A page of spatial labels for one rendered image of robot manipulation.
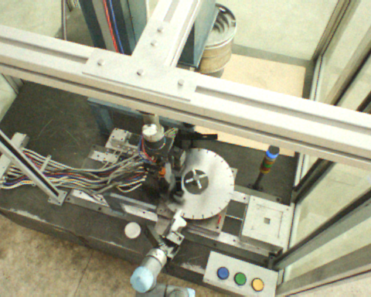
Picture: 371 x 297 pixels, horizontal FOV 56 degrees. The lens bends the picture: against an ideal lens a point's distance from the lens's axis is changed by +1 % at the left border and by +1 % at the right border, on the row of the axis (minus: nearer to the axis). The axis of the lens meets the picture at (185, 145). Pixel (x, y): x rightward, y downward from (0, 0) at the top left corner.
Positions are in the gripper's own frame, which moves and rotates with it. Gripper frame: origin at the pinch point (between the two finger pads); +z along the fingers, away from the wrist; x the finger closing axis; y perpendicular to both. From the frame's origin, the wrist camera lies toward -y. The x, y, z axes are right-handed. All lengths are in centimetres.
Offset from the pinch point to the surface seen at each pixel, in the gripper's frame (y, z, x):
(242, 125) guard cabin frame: 18, -70, 90
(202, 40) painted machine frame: -19, 26, 69
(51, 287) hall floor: -62, 1, -105
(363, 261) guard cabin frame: 49, -43, 60
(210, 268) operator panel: 21.8, -9.5, -4.5
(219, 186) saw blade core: 9.9, 14.4, 16.6
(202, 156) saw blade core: -2.7, 22.3, 21.4
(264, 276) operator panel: 42.0, -3.1, -0.2
